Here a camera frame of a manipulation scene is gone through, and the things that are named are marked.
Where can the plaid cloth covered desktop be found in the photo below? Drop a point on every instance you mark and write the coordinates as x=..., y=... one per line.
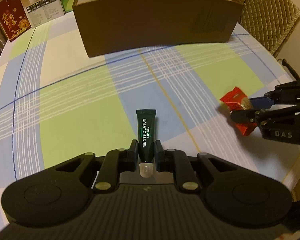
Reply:
x=77, y=105

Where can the red snack packet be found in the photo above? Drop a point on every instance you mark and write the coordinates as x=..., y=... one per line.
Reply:
x=233, y=98

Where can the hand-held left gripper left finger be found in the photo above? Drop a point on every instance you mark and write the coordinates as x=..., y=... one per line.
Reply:
x=132, y=155

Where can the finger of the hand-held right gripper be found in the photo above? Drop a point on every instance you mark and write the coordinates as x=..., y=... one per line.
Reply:
x=261, y=102
x=242, y=117

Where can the large brown cardboard box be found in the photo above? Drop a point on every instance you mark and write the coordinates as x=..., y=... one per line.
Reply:
x=152, y=25

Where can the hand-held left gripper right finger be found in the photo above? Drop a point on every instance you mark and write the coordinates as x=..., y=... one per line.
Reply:
x=158, y=155

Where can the white product box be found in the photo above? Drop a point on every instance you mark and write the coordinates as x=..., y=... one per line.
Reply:
x=40, y=5

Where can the dark red gift box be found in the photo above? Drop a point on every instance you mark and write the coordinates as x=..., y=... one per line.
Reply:
x=12, y=17

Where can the chair with quilted cover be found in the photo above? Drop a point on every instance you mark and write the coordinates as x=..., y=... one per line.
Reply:
x=265, y=12

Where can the dark green lip gel tube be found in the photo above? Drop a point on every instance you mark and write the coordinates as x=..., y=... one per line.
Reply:
x=146, y=135

